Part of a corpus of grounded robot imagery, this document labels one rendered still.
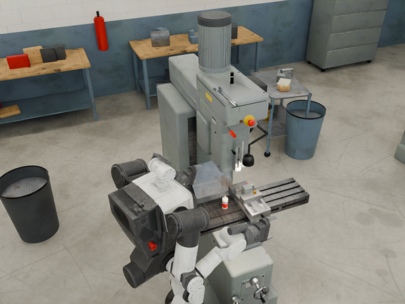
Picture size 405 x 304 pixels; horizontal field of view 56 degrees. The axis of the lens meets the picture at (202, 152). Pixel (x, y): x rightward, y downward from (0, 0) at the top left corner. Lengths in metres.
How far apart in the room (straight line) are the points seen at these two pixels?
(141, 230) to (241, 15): 5.78
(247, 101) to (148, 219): 0.87
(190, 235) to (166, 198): 0.19
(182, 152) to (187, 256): 1.35
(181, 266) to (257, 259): 1.20
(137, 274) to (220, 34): 1.36
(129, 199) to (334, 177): 3.47
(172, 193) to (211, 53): 1.01
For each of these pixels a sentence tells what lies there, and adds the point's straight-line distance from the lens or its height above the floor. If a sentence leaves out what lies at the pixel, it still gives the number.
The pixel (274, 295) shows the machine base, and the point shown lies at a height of 0.19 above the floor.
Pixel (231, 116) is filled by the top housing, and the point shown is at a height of 1.81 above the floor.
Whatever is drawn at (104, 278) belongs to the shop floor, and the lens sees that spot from 3.62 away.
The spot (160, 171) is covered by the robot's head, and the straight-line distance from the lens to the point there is 1.54.
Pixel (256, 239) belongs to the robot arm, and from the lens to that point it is 1.78.
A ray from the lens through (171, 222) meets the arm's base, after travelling 1.46.
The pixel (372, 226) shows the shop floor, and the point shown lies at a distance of 4.24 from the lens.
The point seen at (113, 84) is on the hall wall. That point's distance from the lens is 6.60.
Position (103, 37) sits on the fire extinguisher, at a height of 1.02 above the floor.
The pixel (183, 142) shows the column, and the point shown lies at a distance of 2.74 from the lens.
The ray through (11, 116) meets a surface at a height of 0.23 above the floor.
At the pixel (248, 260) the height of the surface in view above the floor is 0.73.
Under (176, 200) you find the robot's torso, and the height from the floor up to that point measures 1.76.
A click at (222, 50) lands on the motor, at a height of 2.03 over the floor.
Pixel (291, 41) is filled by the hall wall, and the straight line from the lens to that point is 7.71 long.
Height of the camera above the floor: 2.79
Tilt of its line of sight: 34 degrees down
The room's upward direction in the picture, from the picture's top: 1 degrees counter-clockwise
